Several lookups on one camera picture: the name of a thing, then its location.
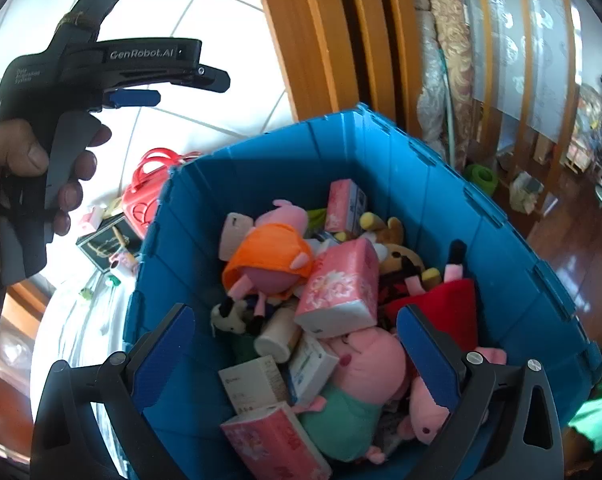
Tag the green tape roll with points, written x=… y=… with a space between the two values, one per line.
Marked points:
x=481 y=179

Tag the white padded headboard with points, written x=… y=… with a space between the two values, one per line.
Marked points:
x=241 y=20

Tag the pig plush red dress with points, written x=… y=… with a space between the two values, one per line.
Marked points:
x=441 y=300

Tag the wooden headboard frame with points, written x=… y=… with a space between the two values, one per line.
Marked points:
x=321 y=35

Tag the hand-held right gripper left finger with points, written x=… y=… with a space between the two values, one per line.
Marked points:
x=163 y=355

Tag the pig plush green dress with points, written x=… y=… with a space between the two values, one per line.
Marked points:
x=366 y=360

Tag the small cow plush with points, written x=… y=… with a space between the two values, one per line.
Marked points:
x=228 y=316

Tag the white plastic case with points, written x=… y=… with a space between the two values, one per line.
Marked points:
x=233 y=235

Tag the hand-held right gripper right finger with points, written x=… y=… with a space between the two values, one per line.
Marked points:
x=426 y=355

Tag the patterned brown curtain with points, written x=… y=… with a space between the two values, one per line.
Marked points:
x=446 y=35

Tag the green cloth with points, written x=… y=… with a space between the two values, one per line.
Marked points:
x=598 y=410

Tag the blue plastic crate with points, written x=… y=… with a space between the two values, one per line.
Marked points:
x=431 y=195

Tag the brown bear plush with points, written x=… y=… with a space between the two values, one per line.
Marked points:
x=401 y=257

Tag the green frog toy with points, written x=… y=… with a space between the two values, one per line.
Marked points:
x=86 y=292

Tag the person's left hand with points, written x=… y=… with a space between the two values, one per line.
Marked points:
x=26 y=152

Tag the white carton box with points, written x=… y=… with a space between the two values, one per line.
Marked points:
x=251 y=385

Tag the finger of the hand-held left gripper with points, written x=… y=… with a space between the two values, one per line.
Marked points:
x=208 y=80
x=136 y=96

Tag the pig plush orange dress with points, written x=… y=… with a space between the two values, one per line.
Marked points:
x=271 y=255

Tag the opened pink tissue pack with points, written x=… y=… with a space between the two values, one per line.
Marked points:
x=90 y=220

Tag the black gift box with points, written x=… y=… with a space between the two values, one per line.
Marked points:
x=101 y=247

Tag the cream plastic bottle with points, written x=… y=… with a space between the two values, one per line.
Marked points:
x=278 y=335

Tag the white box blue print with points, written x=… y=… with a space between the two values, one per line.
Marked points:
x=311 y=365

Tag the red bear hard case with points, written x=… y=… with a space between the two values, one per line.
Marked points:
x=141 y=205

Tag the pink tissue pack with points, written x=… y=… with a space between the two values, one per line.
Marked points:
x=338 y=285
x=345 y=205
x=276 y=440
x=90 y=220

